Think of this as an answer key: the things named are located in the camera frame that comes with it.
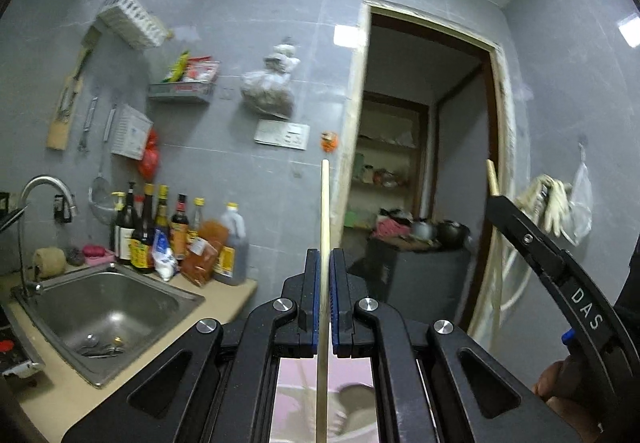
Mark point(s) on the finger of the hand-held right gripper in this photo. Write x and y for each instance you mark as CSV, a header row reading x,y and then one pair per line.
x,y
527,243

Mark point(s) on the cream rubber gloves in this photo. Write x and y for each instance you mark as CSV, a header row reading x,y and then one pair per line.
x,y
545,203

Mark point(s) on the black induction cooker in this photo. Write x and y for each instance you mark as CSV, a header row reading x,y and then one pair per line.
x,y
15,353

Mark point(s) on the red-labelled sauce bottle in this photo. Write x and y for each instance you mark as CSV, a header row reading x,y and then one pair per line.
x,y
179,228

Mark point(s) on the stainless steel sink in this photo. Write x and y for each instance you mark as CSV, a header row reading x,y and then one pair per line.
x,y
110,308

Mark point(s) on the brown wooden chopstick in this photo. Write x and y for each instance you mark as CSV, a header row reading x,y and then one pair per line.
x,y
493,178

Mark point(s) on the pink floral tablecloth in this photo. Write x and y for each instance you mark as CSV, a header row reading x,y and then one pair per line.
x,y
350,369

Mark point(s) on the green jar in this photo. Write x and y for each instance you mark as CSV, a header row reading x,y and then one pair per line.
x,y
359,167

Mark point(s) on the red snack packet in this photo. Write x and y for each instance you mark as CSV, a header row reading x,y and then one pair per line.
x,y
202,69

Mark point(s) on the tall soy sauce bottle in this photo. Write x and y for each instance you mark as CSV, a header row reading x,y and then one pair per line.
x,y
146,233

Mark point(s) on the white blue bag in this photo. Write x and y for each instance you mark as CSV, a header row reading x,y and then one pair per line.
x,y
165,258

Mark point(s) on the metal spoon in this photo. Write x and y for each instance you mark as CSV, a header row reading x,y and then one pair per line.
x,y
357,405

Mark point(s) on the wooden door frame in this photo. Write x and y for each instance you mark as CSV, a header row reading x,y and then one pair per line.
x,y
502,123

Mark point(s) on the red plastic bag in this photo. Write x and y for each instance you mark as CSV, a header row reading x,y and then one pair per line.
x,y
150,158

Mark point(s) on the chrome faucet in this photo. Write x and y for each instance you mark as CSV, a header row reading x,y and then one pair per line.
x,y
45,183

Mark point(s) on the white wall basket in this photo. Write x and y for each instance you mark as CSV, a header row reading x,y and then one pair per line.
x,y
132,20

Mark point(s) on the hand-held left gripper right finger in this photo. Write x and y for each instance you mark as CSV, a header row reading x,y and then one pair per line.
x,y
337,303

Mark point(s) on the black wall outlet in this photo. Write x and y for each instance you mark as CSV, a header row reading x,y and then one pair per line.
x,y
60,208

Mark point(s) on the yellow pump bottle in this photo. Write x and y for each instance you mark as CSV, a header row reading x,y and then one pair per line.
x,y
120,238

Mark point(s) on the wooden knife rack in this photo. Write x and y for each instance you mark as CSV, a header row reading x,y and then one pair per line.
x,y
65,108

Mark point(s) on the yellow green snack packet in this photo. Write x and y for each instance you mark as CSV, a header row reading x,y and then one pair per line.
x,y
180,68

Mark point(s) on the white plastic wall box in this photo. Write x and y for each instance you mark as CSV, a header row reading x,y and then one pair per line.
x,y
131,130

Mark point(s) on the grey wall shelf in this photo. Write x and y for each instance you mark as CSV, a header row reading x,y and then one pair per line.
x,y
182,92

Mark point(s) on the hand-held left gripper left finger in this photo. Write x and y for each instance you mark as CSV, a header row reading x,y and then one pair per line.
x,y
312,303

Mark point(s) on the clear bag of dried goods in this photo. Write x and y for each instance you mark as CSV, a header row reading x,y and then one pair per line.
x,y
267,88

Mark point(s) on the silver pot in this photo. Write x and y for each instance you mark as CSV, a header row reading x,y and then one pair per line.
x,y
424,230

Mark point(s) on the clear yellow-capped bottle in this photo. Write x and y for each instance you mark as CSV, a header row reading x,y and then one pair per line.
x,y
198,223

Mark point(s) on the small glass jar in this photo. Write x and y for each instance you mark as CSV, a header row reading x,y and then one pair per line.
x,y
369,174

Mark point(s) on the tan loofah scrubber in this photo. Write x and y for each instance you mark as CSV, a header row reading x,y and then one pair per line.
x,y
49,263

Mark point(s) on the white mesh bag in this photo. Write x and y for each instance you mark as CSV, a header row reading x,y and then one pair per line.
x,y
579,208

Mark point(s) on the orange brown packet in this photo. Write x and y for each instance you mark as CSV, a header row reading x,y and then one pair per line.
x,y
202,255

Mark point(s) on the white plastic utensil caddy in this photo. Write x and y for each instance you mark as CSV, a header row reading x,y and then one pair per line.
x,y
295,420

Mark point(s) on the metal mesh strainer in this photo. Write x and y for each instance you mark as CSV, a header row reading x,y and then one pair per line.
x,y
104,195

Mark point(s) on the wooden shelf unit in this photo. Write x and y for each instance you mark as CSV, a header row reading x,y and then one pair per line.
x,y
390,163

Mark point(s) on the white wall socket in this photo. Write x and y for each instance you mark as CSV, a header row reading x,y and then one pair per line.
x,y
296,137

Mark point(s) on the yellow-capped dark bottle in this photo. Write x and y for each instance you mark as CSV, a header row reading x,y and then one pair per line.
x,y
162,208

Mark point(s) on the black pot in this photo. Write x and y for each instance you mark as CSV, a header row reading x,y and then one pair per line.
x,y
454,234

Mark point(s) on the green box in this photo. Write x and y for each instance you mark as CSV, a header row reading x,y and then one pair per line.
x,y
352,219

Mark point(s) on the grey metal cabinet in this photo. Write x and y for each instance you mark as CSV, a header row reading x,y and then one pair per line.
x,y
415,288

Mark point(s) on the red cloth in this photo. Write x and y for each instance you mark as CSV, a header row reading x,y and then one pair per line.
x,y
392,228

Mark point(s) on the pink sponge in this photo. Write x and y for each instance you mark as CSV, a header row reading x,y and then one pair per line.
x,y
99,253

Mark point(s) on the person's right hand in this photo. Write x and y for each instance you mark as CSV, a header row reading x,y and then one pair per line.
x,y
550,380

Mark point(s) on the steel wool scrubber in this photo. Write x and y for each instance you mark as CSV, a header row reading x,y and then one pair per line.
x,y
74,255

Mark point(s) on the orange plug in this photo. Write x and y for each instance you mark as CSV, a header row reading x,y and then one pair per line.
x,y
330,141

